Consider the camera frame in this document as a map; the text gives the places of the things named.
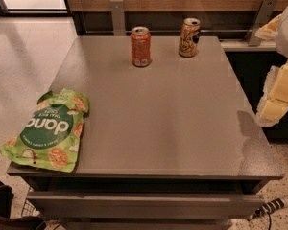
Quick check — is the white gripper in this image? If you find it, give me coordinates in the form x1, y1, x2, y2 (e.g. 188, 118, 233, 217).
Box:
255, 6, 288, 127

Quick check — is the gold black drink can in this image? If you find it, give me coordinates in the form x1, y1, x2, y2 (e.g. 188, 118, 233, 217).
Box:
179, 17, 200, 58

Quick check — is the green rice chip bag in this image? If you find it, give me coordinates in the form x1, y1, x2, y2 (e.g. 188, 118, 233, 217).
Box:
0, 89, 89, 173

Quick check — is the black white striped cable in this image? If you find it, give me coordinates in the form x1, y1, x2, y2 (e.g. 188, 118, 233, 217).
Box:
247, 193, 288, 222

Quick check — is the left metal wall bracket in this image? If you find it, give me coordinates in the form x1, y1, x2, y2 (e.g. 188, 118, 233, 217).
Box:
110, 0, 126, 36

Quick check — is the grey table drawer front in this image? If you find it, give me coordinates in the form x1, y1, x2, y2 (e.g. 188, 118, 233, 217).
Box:
27, 191, 263, 219

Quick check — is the red coke can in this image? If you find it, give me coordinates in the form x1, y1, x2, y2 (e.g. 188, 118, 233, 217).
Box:
131, 26, 152, 67

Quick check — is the metal wall bracket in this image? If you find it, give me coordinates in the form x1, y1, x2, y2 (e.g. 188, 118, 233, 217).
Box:
110, 0, 126, 36
245, 0, 277, 47

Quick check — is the right metal wall bracket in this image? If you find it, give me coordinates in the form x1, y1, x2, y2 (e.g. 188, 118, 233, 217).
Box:
245, 0, 277, 47

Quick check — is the dark brown chair base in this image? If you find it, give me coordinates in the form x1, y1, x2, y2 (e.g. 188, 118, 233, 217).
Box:
0, 181, 46, 230

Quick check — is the wire mesh basket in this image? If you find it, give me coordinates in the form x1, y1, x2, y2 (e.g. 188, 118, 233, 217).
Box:
21, 200, 40, 217

